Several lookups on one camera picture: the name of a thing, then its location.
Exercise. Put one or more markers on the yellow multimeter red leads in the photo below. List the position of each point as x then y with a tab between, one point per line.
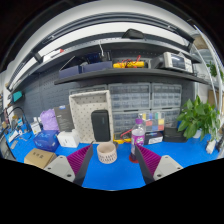
124	137

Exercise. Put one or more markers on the dark grey product box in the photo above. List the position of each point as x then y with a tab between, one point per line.
64	118

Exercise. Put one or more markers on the oscilloscope on shelf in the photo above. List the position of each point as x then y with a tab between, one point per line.
173	61

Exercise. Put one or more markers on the black overhead lamp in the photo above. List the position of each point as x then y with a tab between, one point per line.
133	34

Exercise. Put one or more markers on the dark shelf board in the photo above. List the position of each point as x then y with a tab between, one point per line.
130	72

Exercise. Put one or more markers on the clear bottle purple cap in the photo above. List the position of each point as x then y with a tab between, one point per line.
137	136

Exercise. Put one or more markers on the grey drawer cabinet right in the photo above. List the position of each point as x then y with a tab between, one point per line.
166	98

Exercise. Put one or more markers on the black flat case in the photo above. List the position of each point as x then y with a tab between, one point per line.
173	135

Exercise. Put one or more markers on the white power adapter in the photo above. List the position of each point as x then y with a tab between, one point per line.
210	146

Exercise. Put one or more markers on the beige patterned cup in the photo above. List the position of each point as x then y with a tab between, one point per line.
107	152

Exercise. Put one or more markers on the grey drawer cabinet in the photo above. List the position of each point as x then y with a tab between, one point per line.
127	101
166	98

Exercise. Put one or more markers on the black box white label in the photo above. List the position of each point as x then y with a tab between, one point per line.
153	138

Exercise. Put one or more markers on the green potted plant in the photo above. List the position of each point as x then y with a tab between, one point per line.
196	115

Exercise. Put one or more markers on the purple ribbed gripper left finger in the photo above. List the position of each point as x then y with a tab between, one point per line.
72	168

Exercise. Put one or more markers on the colourful parts organizer box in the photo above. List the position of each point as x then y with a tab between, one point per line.
153	121

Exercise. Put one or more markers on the brown cardboard box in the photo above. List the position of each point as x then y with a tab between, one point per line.
39	158

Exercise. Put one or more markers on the small white box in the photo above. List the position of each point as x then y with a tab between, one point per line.
69	139

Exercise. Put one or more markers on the white pegboard tray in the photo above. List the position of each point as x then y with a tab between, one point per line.
82	105

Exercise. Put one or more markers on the yellow multimeter on shelf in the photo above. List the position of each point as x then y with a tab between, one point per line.
129	63

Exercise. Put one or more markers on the red round coaster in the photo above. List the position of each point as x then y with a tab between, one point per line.
133	161

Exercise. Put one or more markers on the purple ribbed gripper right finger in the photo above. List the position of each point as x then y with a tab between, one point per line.
153	166

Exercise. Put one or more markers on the black speaker box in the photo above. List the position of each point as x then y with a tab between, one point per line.
100	124

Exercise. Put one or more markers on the grey drawer cabinet left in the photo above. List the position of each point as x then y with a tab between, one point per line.
127	101

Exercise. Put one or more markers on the navy box on shelf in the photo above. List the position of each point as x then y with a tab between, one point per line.
97	66

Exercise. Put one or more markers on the blue tissue pack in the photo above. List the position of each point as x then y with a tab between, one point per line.
47	140

